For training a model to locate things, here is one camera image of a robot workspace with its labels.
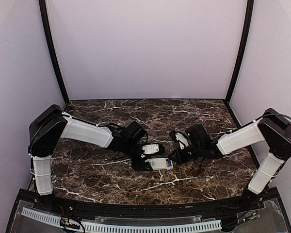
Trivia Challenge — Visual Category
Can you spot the left black frame post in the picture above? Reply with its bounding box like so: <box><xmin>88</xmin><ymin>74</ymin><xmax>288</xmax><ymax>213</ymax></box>
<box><xmin>38</xmin><ymin>0</ymin><xmax>70</xmax><ymax>105</ymax></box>

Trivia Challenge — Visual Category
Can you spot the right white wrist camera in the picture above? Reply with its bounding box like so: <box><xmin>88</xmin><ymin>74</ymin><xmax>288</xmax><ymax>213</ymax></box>
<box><xmin>169</xmin><ymin>130</ymin><xmax>189</xmax><ymax>150</ymax></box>

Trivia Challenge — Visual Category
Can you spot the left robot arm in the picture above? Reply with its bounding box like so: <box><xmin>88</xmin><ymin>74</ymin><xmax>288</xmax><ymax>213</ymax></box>
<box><xmin>28</xmin><ymin>104</ymin><xmax>160</xmax><ymax>212</ymax></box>

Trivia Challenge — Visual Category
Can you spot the right black frame post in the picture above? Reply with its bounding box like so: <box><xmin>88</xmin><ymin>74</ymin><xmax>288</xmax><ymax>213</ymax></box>
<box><xmin>225</xmin><ymin>0</ymin><xmax>254</xmax><ymax>105</ymax></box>

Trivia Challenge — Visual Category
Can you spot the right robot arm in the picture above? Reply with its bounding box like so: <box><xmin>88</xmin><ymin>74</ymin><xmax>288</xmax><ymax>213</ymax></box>
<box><xmin>169</xmin><ymin>108</ymin><xmax>291</xmax><ymax>211</ymax></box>

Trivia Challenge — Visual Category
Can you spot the black front rail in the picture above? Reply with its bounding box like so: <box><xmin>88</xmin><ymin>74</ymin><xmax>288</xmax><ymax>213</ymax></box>
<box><xmin>10</xmin><ymin>187</ymin><xmax>286</xmax><ymax>220</ymax></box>

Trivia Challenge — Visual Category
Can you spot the white remote control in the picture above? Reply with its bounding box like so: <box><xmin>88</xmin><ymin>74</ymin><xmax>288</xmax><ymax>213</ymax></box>
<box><xmin>146</xmin><ymin>158</ymin><xmax>174</xmax><ymax>170</ymax></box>

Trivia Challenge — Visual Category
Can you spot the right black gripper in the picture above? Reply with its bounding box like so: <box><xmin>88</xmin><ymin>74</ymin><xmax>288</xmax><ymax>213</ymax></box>
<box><xmin>168</xmin><ymin>144</ymin><xmax>203</xmax><ymax>165</ymax></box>

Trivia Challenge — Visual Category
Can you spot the white slotted cable duct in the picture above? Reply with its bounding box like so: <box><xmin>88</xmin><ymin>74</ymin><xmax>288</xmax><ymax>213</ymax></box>
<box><xmin>21</xmin><ymin>207</ymin><xmax>222</xmax><ymax>233</ymax></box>

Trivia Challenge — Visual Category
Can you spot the black frame post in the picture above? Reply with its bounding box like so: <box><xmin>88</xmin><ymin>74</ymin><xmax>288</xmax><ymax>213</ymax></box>
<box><xmin>38</xmin><ymin>0</ymin><xmax>70</xmax><ymax>105</ymax></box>
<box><xmin>225</xmin><ymin>0</ymin><xmax>254</xmax><ymax>105</ymax></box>

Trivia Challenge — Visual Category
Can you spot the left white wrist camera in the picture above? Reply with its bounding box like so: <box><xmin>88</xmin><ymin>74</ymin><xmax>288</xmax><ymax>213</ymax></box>
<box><xmin>142</xmin><ymin>144</ymin><xmax>161</xmax><ymax>155</ymax></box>

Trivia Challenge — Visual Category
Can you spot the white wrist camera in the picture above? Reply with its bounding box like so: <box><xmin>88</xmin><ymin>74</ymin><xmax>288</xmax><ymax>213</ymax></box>
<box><xmin>142</xmin><ymin>144</ymin><xmax>161</xmax><ymax>155</ymax></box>
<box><xmin>169</xmin><ymin>130</ymin><xmax>189</xmax><ymax>150</ymax></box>

